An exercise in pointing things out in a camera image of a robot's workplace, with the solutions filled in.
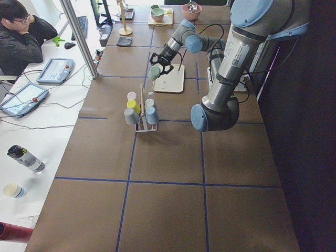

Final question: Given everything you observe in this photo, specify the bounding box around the black computer mouse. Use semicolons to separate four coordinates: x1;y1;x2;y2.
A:
64;42;76;50

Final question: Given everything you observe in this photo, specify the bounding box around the wooden mug tree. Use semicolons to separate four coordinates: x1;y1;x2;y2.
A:
117;0;133;36

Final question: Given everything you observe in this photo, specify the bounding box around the seated person in black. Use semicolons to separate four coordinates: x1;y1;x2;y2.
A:
1;1;58;76

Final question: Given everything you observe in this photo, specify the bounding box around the red cylinder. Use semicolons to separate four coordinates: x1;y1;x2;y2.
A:
1;222;34;243

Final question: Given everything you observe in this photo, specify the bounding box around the aluminium frame post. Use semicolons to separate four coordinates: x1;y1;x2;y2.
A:
60;0;99;79

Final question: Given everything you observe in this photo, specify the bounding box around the blue teach pendant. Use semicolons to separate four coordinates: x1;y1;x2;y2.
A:
36;58;74;85
1;82;49;118

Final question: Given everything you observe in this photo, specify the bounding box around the upper blue teach pendant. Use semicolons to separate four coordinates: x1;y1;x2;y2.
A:
36;58;74;85

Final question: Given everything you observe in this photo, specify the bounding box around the metal ice scoop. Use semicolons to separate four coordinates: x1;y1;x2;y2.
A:
187;1;197;13

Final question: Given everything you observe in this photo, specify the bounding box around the green plastic toy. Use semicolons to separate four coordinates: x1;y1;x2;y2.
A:
52;36;65;47

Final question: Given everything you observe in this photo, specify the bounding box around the lower blue teach pendant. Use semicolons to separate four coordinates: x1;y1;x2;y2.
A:
1;82;49;118

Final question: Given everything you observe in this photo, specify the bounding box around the black monitor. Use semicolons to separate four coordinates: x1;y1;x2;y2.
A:
90;0;113;28

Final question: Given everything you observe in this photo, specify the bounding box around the pink ice bowl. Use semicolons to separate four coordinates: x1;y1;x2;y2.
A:
181;1;203;21

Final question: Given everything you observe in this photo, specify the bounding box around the black keyboard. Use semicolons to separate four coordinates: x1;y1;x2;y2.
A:
77;16;88;39

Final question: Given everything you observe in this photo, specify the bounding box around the yellow cup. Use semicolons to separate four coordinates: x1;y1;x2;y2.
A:
127;100;141;114

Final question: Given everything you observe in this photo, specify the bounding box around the green cup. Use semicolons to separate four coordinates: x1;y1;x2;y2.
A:
148;65;161;81

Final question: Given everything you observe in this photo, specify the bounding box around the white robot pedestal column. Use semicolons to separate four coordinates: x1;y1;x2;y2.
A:
207;67;247;92

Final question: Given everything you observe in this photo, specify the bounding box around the wooden cutting board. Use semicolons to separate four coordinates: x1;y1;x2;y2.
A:
148;8;174;26

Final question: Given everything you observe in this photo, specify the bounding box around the dark metal glass tray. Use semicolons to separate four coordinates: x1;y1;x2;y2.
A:
124;8;134;20

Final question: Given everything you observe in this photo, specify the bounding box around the grey folded cloth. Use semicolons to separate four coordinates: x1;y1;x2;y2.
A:
116;36;133;47

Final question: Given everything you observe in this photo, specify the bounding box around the green bowl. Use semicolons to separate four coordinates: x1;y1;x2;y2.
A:
151;8;164;22

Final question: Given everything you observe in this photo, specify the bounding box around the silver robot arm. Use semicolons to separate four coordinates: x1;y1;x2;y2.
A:
149;1;312;132

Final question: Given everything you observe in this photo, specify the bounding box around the white cup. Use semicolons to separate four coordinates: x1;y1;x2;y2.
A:
145;98;156;109

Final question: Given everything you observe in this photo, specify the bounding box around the paper cup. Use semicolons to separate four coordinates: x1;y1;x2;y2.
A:
3;183;26;198

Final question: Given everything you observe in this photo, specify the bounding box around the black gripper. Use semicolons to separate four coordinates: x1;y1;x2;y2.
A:
149;48;177;77

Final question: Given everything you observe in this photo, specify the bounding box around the black box with label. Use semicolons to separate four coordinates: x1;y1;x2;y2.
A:
99;25;113;47

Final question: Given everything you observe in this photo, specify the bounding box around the pink cup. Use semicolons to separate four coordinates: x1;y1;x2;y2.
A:
127;91;140;103

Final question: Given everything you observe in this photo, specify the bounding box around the cream rabbit tray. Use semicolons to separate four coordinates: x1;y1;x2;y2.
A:
152;64;185;93

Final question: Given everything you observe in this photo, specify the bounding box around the light blue cup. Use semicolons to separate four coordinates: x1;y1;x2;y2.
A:
145;107;159;125

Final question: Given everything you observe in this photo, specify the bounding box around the grey cup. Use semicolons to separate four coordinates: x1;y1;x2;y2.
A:
124;108;140;125

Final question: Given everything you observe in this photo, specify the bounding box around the clear water bottle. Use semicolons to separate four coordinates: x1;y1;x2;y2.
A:
7;145;45;173

